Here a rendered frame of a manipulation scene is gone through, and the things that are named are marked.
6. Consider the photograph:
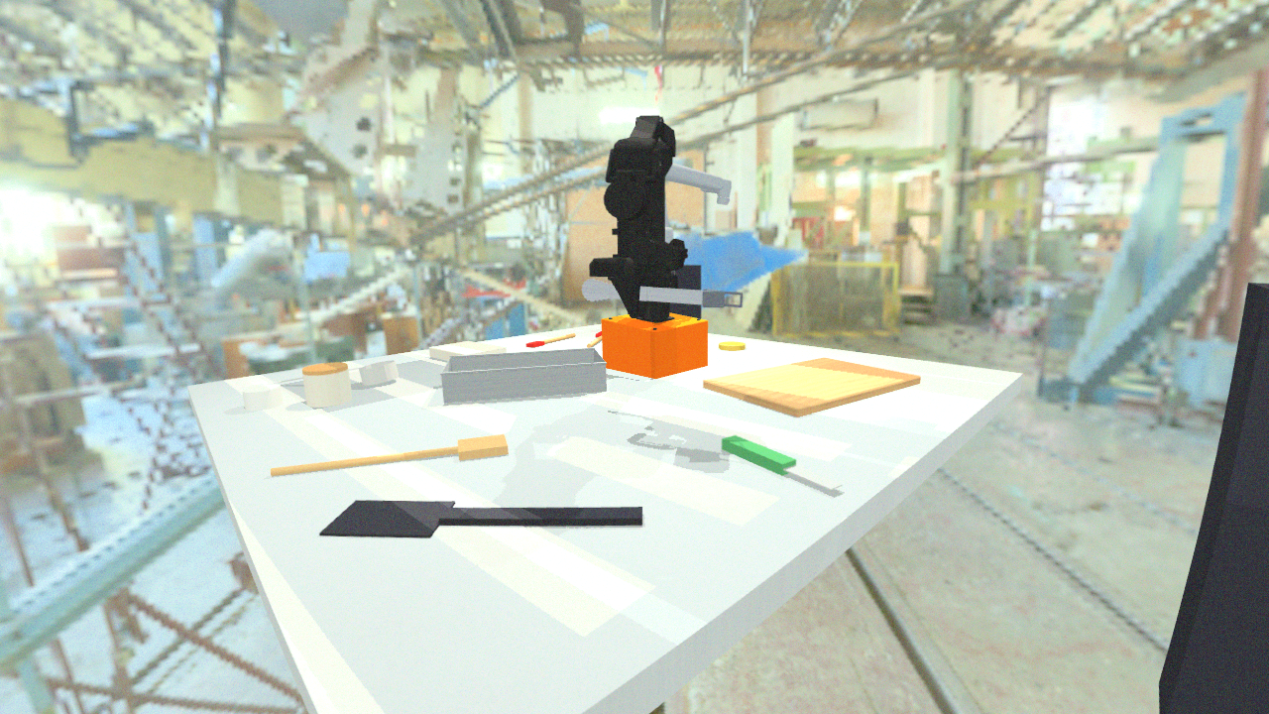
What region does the white short cylinder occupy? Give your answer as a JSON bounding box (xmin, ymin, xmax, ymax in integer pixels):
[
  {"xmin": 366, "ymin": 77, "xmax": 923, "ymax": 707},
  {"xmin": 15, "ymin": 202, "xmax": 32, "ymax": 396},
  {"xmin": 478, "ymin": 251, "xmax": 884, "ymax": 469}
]
[{"xmin": 242, "ymin": 384, "xmax": 284, "ymax": 411}]

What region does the cream cylindrical container with orange lid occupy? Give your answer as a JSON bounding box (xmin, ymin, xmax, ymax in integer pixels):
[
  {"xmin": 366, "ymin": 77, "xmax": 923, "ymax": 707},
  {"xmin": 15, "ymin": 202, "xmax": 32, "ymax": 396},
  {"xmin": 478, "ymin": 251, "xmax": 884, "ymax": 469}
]
[{"xmin": 302, "ymin": 363, "xmax": 352, "ymax": 408}]

